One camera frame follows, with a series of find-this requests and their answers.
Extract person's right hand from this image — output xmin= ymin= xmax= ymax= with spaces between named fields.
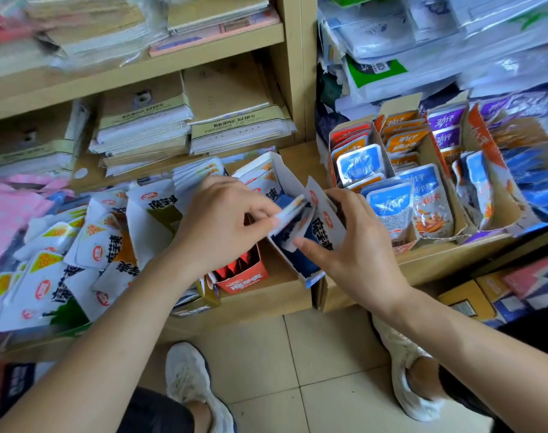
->
xmin=294 ymin=188 xmax=413 ymax=320

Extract row of red snack packets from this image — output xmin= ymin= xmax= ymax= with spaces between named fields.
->
xmin=330 ymin=122 xmax=374 ymax=151

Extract wooden shelf unit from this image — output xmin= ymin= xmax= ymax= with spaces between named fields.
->
xmin=0 ymin=0 xmax=548 ymax=361

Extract row of purple snack packets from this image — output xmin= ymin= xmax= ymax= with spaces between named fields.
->
xmin=427 ymin=103 xmax=469 ymax=165

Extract yellow green small carton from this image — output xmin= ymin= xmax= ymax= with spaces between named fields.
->
xmin=170 ymin=276 xmax=221 ymax=319

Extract white right sneaker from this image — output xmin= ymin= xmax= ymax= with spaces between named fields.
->
xmin=372 ymin=313 xmax=445 ymax=422

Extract cardboard display box with dividers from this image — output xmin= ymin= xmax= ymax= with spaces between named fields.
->
xmin=327 ymin=92 xmax=479 ymax=255

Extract pink dotted bag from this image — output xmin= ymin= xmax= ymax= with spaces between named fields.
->
xmin=0 ymin=175 xmax=74 ymax=278

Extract orange white display box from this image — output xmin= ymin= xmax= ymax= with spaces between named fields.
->
xmin=452 ymin=101 xmax=548 ymax=241

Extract red blue packaged box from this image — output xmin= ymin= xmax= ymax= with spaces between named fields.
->
xmin=476 ymin=251 xmax=548 ymax=323

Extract row of orange snack packets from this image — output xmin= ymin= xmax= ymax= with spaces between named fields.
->
xmin=381 ymin=110 xmax=433 ymax=173

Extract white printed snack carton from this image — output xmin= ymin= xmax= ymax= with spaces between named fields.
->
xmin=126 ymin=179 xmax=185 ymax=269

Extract person's left hand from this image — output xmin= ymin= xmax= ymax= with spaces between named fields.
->
xmin=168 ymin=176 xmax=283 ymax=285

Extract row of pale blue packets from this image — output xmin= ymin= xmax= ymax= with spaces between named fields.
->
xmin=452 ymin=151 xmax=494 ymax=231

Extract person's left forearm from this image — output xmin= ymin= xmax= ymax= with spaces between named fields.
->
xmin=0 ymin=245 xmax=198 ymax=433

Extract person's right forearm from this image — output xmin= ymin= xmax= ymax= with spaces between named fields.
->
xmin=382 ymin=288 xmax=548 ymax=433

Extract white sneaker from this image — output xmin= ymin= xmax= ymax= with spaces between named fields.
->
xmin=166 ymin=342 xmax=237 ymax=433
xmin=372 ymin=313 xmax=445 ymax=422

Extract yellow cardboard box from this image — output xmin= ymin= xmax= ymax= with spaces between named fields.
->
xmin=437 ymin=279 xmax=497 ymax=321

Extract pile of white snack packets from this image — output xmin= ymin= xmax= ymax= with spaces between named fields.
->
xmin=0 ymin=178 xmax=141 ymax=334

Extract black shorts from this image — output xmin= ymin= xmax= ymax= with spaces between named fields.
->
xmin=116 ymin=304 xmax=548 ymax=433

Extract dark printed package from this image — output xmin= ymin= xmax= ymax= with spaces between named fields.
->
xmin=0 ymin=361 xmax=56 ymax=431

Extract pile of clear-wrapped stationery packs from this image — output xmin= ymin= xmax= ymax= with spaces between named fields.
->
xmin=316 ymin=0 xmax=548 ymax=133

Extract white display carton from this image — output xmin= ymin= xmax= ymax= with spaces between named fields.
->
xmin=232 ymin=151 xmax=348 ymax=290

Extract blue white snack packet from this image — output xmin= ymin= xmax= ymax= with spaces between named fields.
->
xmin=269 ymin=195 xmax=311 ymax=237

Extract blue fish snack packet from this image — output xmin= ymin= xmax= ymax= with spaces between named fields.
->
xmin=336 ymin=144 xmax=385 ymax=188
xmin=398 ymin=164 xmax=456 ymax=240
xmin=366 ymin=180 xmax=415 ymax=248

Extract white left sneaker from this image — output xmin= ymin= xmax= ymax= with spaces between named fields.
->
xmin=166 ymin=342 xmax=237 ymax=433

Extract pile of dark blue packets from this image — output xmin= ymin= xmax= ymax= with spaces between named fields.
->
xmin=500 ymin=142 xmax=548 ymax=222

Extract stack of plastic-wrapped booklets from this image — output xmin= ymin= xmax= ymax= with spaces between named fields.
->
xmin=0 ymin=0 xmax=166 ymax=82
xmin=148 ymin=0 xmax=282 ymax=58

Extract red display carton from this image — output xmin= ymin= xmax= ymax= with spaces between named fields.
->
xmin=208 ymin=244 xmax=270 ymax=296

